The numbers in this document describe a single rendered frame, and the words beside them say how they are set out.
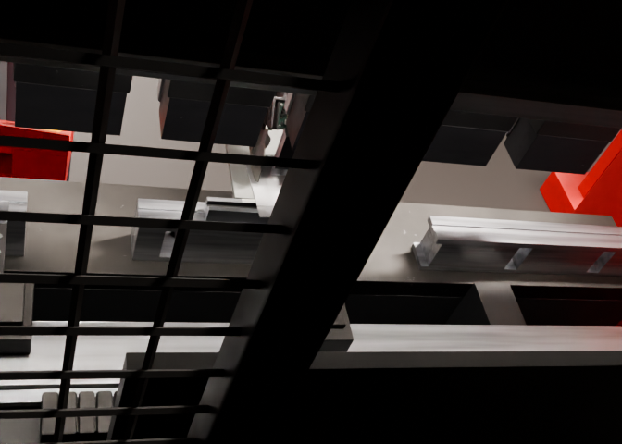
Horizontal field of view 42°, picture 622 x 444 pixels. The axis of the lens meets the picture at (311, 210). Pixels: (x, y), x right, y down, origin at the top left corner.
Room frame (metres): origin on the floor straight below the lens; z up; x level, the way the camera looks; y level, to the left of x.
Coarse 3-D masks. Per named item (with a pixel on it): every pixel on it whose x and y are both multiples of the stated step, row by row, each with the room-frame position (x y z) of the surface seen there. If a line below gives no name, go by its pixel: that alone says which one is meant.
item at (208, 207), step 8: (208, 200) 0.93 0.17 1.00; (216, 200) 0.94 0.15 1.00; (224, 200) 0.95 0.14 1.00; (232, 200) 0.95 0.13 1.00; (240, 200) 0.96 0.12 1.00; (208, 208) 0.91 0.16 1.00; (216, 208) 0.92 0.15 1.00; (224, 208) 0.93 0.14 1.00; (232, 208) 0.94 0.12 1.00; (240, 208) 0.94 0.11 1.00; (248, 208) 0.95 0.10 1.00; (256, 208) 0.97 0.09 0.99; (208, 216) 0.91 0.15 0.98; (216, 216) 0.92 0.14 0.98; (224, 216) 0.93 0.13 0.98; (232, 216) 0.93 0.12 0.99; (240, 216) 0.94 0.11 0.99; (248, 216) 0.94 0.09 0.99; (256, 216) 0.95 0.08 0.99
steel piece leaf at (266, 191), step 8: (248, 168) 1.04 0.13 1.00; (264, 168) 1.06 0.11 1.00; (264, 176) 1.04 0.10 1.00; (272, 176) 1.05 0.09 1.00; (280, 176) 1.05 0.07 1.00; (256, 184) 1.01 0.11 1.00; (264, 184) 1.02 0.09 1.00; (272, 184) 1.03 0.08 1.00; (280, 184) 1.03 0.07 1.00; (256, 192) 0.99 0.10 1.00; (264, 192) 1.00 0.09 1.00; (272, 192) 1.01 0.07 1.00; (256, 200) 0.97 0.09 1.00; (264, 200) 0.98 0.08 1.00; (272, 200) 0.99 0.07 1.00
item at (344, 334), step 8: (344, 304) 0.82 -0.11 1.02; (344, 312) 0.80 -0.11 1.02; (336, 320) 0.77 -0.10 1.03; (344, 320) 0.78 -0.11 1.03; (336, 328) 0.77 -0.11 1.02; (344, 328) 0.77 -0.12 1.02; (328, 336) 0.75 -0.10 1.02; (336, 336) 0.75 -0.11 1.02; (344, 336) 0.76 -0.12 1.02; (352, 336) 0.77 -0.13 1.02; (328, 344) 0.74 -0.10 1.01; (336, 344) 0.75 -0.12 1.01; (344, 344) 0.76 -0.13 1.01
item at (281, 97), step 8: (280, 96) 1.07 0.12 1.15; (272, 104) 1.05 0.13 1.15; (280, 104) 1.06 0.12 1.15; (272, 112) 1.04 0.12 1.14; (280, 112) 1.05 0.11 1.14; (264, 120) 1.07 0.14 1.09; (272, 120) 1.03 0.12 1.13; (280, 120) 1.04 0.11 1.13; (272, 128) 1.05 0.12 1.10; (280, 128) 1.04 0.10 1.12
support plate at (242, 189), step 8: (272, 136) 1.15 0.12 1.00; (280, 136) 1.16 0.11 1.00; (272, 144) 1.13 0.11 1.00; (232, 152) 1.07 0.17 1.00; (240, 152) 1.07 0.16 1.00; (248, 152) 1.08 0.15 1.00; (272, 152) 1.11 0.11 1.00; (232, 168) 1.02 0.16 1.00; (240, 168) 1.03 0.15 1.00; (232, 176) 1.01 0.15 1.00; (240, 176) 1.02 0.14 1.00; (248, 176) 1.02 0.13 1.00; (232, 184) 0.99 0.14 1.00; (240, 184) 1.00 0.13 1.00; (248, 184) 1.00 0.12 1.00; (232, 192) 0.98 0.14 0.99; (240, 192) 0.98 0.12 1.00; (248, 192) 0.99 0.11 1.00
